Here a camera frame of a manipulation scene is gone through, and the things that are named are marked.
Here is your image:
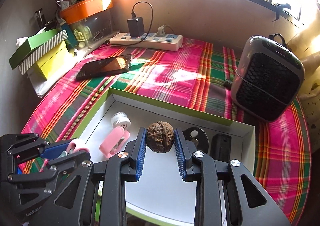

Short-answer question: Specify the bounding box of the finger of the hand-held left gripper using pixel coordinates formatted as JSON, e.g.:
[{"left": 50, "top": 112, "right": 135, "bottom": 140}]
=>
[
  {"left": 7, "top": 152, "right": 91, "bottom": 194},
  {"left": 6, "top": 134, "right": 78, "bottom": 159}
]

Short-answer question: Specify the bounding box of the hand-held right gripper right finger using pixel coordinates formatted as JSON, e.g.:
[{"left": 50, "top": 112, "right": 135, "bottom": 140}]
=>
[{"left": 174, "top": 128, "right": 292, "bottom": 226}]

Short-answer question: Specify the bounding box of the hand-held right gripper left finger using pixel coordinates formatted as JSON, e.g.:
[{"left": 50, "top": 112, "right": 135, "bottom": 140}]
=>
[{"left": 29, "top": 127, "right": 148, "bottom": 226}]

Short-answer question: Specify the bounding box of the black round button device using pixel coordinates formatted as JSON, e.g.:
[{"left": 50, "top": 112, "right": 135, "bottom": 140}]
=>
[{"left": 183, "top": 127, "right": 209, "bottom": 153}]

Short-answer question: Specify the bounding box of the brown walnut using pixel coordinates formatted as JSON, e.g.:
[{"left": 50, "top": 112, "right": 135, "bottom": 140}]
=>
[{"left": 146, "top": 121, "right": 175, "bottom": 153}]

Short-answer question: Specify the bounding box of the pink folding clip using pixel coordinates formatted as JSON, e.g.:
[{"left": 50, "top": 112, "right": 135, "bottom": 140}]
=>
[{"left": 99, "top": 127, "right": 130, "bottom": 159}]

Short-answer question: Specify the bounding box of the white round jar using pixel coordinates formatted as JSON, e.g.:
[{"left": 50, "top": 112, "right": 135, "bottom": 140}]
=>
[{"left": 111, "top": 113, "right": 131, "bottom": 130}]

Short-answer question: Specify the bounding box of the black bike light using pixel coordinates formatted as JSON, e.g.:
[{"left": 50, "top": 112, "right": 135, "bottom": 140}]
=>
[{"left": 209, "top": 133, "right": 232, "bottom": 161}]

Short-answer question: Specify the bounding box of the green cardboard box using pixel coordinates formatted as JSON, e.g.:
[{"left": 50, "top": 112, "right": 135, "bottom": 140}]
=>
[{"left": 77, "top": 87, "right": 256, "bottom": 226}]

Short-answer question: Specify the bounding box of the white plastic sheet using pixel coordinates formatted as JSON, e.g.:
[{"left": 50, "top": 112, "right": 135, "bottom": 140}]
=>
[{"left": 27, "top": 67, "right": 75, "bottom": 98}]

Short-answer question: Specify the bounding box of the plaid tablecloth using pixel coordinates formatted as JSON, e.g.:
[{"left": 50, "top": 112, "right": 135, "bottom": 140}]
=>
[{"left": 19, "top": 37, "right": 312, "bottom": 225}]

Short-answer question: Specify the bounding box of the black smartphone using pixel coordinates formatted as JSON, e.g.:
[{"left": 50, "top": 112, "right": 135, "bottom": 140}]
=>
[{"left": 75, "top": 54, "right": 132, "bottom": 81}]

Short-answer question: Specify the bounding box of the striped cardboard box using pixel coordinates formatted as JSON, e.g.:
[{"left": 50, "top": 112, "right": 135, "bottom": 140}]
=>
[{"left": 19, "top": 30, "right": 68, "bottom": 75}]

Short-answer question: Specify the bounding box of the white power strip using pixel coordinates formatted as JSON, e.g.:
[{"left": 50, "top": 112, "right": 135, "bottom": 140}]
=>
[{"left": 109, "top": 31, "right": 183, "bottom": 52}]

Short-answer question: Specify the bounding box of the green tissue box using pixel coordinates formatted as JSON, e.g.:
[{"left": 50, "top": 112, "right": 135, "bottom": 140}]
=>
[{"left": 9, "top": 28, "right": 68, "bottom": 70}]

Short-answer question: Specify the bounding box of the grey portable heater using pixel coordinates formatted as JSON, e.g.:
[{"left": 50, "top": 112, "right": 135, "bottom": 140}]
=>
[{"left": 230, "top": 35, "right": 306, "bottom": 123}]

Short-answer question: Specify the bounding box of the teal box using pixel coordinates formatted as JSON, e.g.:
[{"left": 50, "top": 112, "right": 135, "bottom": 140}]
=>
[{"left": 61, "top": 23, "right": 78, "bottom": 50}]

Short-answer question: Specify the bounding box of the black charger adapter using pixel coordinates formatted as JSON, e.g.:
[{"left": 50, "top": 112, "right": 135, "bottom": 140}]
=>
[{"left": 127, "top": 16, "right": 145, "bottom": 37}]

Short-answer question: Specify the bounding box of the clear storage container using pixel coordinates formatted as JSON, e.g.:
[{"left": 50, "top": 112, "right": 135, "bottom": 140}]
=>
[{"left": 67, "top": 8, "right": 115, "bottom": 46}]

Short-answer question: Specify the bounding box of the dark glass jar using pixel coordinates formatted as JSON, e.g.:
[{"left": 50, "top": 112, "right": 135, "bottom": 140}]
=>
[{"left": 31, "top": 9, "right": 50, "bottom": 31}]

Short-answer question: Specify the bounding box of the orange box with clutter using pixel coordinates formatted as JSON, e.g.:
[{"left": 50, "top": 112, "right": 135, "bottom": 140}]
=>
[{"left": 59, "top": 0, "right": 113, "bottom": 25}]

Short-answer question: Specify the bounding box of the cream heart-print curtain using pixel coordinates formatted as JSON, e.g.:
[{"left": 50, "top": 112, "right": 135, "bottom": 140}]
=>
[{"left": 295, "top": 16, "right": 320, "bottom": 141}]

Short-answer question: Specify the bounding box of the black window latch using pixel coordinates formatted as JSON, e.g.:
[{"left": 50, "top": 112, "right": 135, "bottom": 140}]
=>
[{"left": 272, "top": 3, "right": 292, "bottom": 22}]

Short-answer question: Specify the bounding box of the black charging cable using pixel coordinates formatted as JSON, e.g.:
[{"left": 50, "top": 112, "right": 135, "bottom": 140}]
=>
[{"left": 131, "top": 1, "right": 154, "bottom": 41}]

